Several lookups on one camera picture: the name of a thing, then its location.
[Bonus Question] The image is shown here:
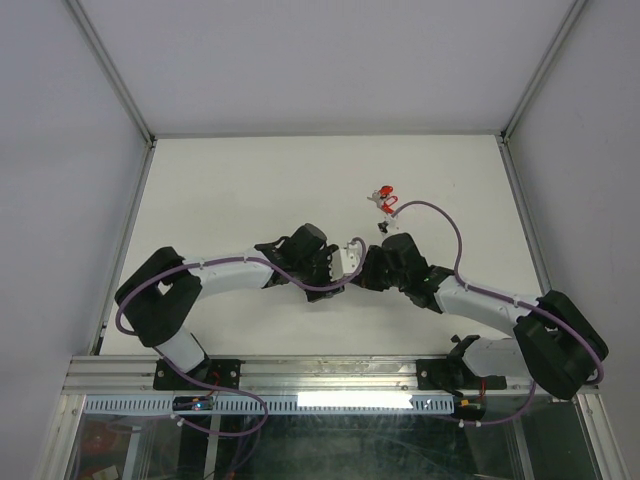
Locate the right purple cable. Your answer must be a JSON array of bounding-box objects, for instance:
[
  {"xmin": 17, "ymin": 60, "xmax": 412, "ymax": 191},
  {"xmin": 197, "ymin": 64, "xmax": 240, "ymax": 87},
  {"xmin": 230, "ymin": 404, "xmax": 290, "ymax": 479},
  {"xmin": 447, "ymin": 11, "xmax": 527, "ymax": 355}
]
[{"xmin": 392, "ymin": 200, "xmax": 606, "ymax": 429}]

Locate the aluminium mounting rail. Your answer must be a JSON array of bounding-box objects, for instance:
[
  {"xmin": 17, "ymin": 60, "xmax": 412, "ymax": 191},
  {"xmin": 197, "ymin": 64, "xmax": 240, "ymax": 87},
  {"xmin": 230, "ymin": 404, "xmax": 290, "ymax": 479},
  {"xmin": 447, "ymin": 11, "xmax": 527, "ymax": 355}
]
[{"xmin": 62, "ymin": 355, "xmax": 532, "ymax": 397}]

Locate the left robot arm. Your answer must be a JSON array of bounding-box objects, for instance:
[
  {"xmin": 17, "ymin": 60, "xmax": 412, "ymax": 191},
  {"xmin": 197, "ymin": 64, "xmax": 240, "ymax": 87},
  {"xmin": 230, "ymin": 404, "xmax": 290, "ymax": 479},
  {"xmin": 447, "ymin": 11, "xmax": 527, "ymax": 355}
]
[{"xmin": 115, "ymin": 223, "xmax": 353, "ymax": 389}]

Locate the red tag key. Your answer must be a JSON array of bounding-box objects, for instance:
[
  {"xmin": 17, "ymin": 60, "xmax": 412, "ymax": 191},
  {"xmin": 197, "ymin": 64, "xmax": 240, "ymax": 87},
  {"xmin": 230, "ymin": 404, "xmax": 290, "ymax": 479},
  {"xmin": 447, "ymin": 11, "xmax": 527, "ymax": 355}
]
[
  {"xmin": 368, "ymin": 185, "xmax": 393, "ymax": 202},
  {"xmin": 380, "ymin": 195, "xmax": 398, "ymax": 215}
]

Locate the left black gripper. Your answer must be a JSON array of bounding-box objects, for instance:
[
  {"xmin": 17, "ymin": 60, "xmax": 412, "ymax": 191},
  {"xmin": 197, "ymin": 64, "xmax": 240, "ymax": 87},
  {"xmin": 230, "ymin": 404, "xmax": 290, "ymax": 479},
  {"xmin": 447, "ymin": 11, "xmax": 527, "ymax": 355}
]
[{"xmin": 295, "ymin": 246, "xmax": 344, "ymax": 301}]

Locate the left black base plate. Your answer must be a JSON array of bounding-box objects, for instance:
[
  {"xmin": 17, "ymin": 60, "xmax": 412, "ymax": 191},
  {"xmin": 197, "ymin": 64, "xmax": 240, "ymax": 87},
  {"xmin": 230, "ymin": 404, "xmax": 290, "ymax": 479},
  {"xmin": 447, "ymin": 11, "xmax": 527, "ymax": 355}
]
[{"xmin": 153, "ymin": 358, "xmax": 243, "ymax": 391}]

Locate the white slotted cable duct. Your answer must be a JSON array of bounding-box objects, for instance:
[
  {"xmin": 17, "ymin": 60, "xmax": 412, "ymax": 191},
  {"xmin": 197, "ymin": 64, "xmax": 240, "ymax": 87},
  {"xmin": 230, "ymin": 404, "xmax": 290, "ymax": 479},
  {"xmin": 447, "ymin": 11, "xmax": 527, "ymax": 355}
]
[{"xmin": 84, "ymin": 392, "xmax": 455, "ymax": 416}]

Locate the red tag key lower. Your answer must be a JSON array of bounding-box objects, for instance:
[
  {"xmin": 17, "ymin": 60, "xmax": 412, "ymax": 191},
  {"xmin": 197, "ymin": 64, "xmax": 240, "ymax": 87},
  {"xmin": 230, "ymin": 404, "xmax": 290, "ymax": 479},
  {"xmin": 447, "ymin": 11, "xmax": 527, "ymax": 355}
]
[{"xmin": 380, "ymin": 195, "xmax": 398, "ymax": 215}]

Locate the red tag key upper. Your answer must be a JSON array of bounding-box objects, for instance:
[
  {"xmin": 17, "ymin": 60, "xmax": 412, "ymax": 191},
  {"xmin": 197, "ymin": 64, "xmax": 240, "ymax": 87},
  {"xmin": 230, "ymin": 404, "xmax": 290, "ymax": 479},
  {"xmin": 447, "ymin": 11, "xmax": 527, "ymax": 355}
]
[{"xmin": 368, "ymin": 185, "xmax": 393, "ymax": 202}]

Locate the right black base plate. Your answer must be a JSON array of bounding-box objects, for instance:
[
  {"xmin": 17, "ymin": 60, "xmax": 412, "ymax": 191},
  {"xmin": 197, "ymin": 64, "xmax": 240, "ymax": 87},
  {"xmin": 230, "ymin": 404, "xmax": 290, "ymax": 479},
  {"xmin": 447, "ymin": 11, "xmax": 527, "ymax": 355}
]
[{"xmin": 415, "ymin": 357, "xmax": 507, "ymax": 396}]

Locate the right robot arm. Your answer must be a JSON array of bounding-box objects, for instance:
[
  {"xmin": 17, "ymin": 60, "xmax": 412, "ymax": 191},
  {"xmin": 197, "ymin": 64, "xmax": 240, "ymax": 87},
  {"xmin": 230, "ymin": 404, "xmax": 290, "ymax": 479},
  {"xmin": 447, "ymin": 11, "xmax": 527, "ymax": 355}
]
[{"xmin": 353, "ymin": 233, "xmax": 609, "ymax": 400}]

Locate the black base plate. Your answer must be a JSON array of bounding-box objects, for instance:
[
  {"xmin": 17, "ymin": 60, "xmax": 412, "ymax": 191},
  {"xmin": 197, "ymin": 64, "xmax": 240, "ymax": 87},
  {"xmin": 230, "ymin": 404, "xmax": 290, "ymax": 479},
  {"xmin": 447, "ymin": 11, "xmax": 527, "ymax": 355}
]
[
  {"xmin": 153, "ymin": 358, "xmax": 243, "ymax": 391},
  {"xmin": 415, "ymin": 357, "xmax": 507, "ymax": 396}
]

